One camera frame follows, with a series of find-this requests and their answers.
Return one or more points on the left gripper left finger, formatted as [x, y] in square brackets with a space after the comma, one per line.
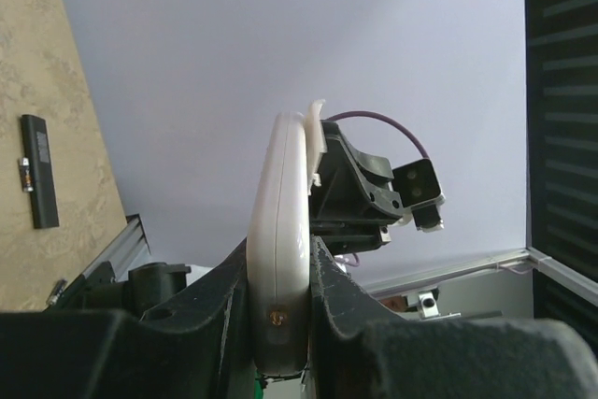
[195, 345]

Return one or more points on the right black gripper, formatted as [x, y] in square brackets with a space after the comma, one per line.
[352, 209]

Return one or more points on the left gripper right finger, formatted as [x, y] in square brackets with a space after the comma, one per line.
[360, 349]

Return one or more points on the white remote control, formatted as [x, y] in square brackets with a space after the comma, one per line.
[278, 253]

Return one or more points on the white battery cover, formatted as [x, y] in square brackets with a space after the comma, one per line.
[315, 142]

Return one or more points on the black remote control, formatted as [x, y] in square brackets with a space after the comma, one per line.
[36, 145]

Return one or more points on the brown small battery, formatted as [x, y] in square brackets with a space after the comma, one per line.
[25, 175]

